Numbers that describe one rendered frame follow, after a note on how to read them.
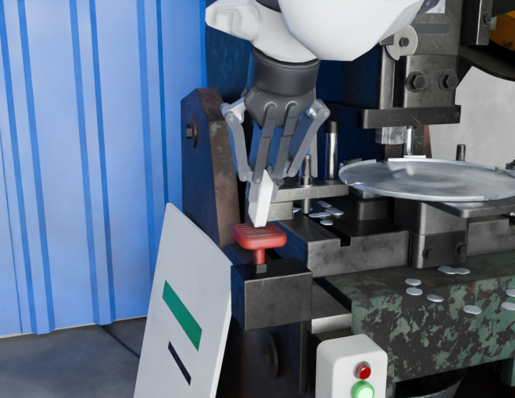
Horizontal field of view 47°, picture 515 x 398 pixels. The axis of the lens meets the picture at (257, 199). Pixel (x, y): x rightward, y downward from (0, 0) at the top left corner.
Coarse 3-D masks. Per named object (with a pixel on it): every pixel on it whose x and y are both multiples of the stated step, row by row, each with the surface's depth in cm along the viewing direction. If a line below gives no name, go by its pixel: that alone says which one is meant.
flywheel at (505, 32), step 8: (504, 16) 122; (512, 16) 120; (496, 24) 124; (504, 24) 122; (512, 24) 120; (496, 32) 124; (504, 32) 122; (512, 32) 120; (496, 40) 124; (504, 40) 122; (512, 40) 120; (512, 48) 120
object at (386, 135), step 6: (402, 126) 103; (378, 132) 104; (384, 132) 103; (390, 132) 103; (396, 132) 103; (402, 132) 104; (378, 138) 105; (384, 138) 104; (390, 138) 103; (396, 138) 103; (402, 138) 104; (390, 144) 103
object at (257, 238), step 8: (240, 224) 78; (248, 224) 78; (272, 224) 78; (232, 232) 77; (240, 232) 75; (248, 232) 75; (256, 232) 75; (264, 232) 75; (272, 232) 75; (280, 232) 75; (240, 240) 74; (248, 240) 73; (256, 240) 73; (264, 240) 73; (272, 240) 73; (280, 240) 74; (248, 248) 73; (256, 248) 73; (264, 248) 73; (256, 256) 76; (264, 256) 77
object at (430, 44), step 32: (448, 0) 94; (416, 32) 93; (448, 32) 95; (352, 64) 101; (384, 64) 93; (416, 64) 91; (448, 64) 93; (352, 96) 102; (384, 96) 94; (416, 96) 93; (448, 96) 95
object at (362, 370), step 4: (356, 364) 71; (360, 364) 71; (364, 364) 71; (368, 364) 72; (356, 368) 71; (360, 368) 71; (364, 368) 71; (368, 368) 71; (352, 372) 72; (356, 372) 71; (360, 372) 71; (364, 372) 71; (368, 372) 71; (356, 376) 72; (360, 376) 71; (364, 376) 71; (368, 376) 71
